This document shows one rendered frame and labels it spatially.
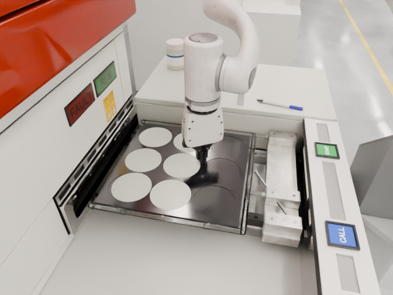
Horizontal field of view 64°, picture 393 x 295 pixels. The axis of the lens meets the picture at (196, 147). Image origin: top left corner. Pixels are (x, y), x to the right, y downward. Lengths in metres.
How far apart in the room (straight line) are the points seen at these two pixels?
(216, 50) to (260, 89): 0.45
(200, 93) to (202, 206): 0.26
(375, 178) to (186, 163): 0.46
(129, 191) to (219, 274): 0.29
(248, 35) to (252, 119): 0.36
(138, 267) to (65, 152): 0.30
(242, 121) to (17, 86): 0.66
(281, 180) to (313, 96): 0.35
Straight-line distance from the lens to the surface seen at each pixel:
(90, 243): 0.82
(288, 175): 0.88
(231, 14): 0.71
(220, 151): 0.89
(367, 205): 0.92
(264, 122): 0.98
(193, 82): 0.69
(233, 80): 0.66
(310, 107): 1.02
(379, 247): 1.07
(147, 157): 0.88
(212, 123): 0.76
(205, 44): 0.66
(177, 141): 0.93
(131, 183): 0.81
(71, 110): 0.73
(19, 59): 0.53
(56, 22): 0.60
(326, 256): 0.64
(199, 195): 0.77
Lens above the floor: 1.46
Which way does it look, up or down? 38 degrees down
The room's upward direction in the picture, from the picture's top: straight up
